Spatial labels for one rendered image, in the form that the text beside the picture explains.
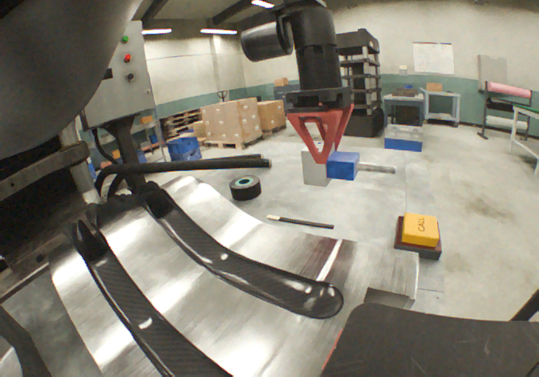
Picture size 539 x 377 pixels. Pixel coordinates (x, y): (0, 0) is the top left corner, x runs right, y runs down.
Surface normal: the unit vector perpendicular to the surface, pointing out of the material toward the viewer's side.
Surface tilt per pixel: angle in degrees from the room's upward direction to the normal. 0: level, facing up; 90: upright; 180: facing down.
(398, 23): 90
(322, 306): 5
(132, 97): 90
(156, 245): 28
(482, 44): 90
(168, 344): 6
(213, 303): 3
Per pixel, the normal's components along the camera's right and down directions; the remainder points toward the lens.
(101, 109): 0.83, 0.11
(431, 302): -0.14, -0.91
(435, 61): -0.63, 0.39
